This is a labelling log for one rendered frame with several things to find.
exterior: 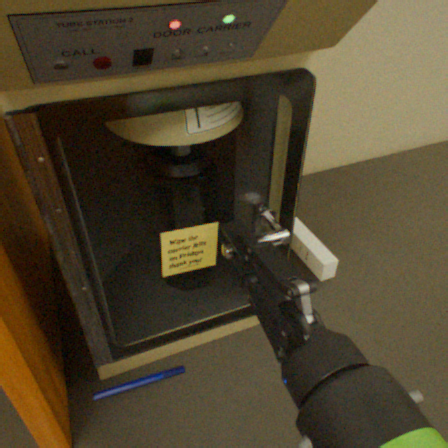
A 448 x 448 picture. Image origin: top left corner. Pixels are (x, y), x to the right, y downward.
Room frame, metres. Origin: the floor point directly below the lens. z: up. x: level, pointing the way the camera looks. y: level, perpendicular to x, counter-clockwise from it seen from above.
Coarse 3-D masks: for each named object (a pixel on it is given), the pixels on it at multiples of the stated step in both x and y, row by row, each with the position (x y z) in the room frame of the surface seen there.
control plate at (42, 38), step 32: (224, 0) 0.32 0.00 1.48; (256, 0) 0.33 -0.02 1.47; (288, 0) 0.35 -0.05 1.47; (32, 32) 0.28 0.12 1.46; (64, 32) 0.29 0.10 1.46; (96, 32) 0.30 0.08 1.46; (128, 32) 0.31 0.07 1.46; (160, 32) 0.33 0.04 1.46; (192, 32) 0.34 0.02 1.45; (224, 32) 0.35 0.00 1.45; (256, 32) 0.37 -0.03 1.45; (32, 64) 0.31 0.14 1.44; (128, 64) 0.34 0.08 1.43; (160, 64) 0.36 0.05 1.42; (192, 64) 0.37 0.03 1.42
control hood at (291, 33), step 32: (0, 0) 0.26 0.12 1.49; (32, 0) 0.27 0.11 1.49; (64, 0) 0.28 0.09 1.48; (96, 0) 0.28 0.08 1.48; (128, 0) 0.29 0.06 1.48; (160, 0) 0.30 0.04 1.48; (192, 0) 0.31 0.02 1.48; (320, 0) 0.36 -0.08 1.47; (352, 0) 0.38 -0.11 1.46; (0, 32) 0.28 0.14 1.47; (288, 32) 0.39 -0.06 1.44; (320, 32) 0.41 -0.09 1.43; (0, 64) 0.30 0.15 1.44; (224, 64) 0.40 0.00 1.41
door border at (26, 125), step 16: (16, 128) 0.34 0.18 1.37; (32, 128) 0.34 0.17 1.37; (32, 144) 0.34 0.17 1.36; (32, 160) 0.34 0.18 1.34; (48, 160) 0.34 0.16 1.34; (48, 176) 0.34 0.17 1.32; (48, 192) 0.34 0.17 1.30; (48, 208) 0.34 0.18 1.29; (64, 208) 0.34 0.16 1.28; (64, 224) 0.34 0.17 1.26; (64, 240) 0.34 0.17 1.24; (64, 256) 0.34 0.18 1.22; (80, 256) 0.34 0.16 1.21; (64, 272) 0.33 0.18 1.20; (80, 272) 0.34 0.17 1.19; (80, 288) 0.34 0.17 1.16; (80, 304) 0.34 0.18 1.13; (96, 320) 0.34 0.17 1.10; (96, 336) 0.34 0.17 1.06; (96, 352) 0.34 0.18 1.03
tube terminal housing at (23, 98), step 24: (168, 72) 0.40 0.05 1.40; (192, 72) 0.41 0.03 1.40; (216, 72) 0.42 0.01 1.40; (240, 72) 0.43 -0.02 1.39; (264, 72) 0.44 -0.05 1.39; (312, 72) 0.46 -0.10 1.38; (0, 96) 0.35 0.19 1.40; (24, 96) 0.35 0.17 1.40; (48, 96) 0.36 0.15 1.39; (72, 96) 0.37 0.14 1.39; (96, 96) 0.37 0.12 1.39; (192, 336) 0.40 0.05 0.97; (216, 336) 0.42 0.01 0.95; (144, 360) 0.37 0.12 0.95
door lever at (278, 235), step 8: (264, 216) 0.43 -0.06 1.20; (272, 216) 0.43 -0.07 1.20; (264, 224) 0.43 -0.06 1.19; (272, 224) 0.41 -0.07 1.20; (272, 232) 0.39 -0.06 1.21; (280, 232) 0.39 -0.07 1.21; (288, 232) 0.39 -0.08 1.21; (264, 240) 0.38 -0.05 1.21; (272, 240) 0.38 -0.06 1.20; (280, 240) 0.38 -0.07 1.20; (288, 240) 0.38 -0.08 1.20; (224, 248) 0.36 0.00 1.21; (232, 248) 0.36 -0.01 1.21; (224, 256) 0.36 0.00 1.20; (232, 256) 0.36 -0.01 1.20
